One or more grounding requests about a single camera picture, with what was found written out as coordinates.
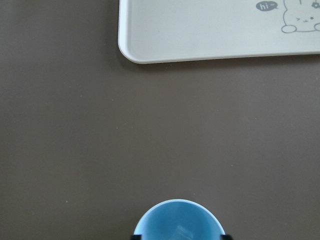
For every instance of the cream rabbit tray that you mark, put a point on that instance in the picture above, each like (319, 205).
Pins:
(163, 31)

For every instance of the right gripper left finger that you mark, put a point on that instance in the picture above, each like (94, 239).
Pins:
(136, 237)

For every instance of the light blue plastic cup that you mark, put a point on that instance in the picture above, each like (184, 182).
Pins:
(178, 219)

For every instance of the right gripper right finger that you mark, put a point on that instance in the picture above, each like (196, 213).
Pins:
(226, 237)

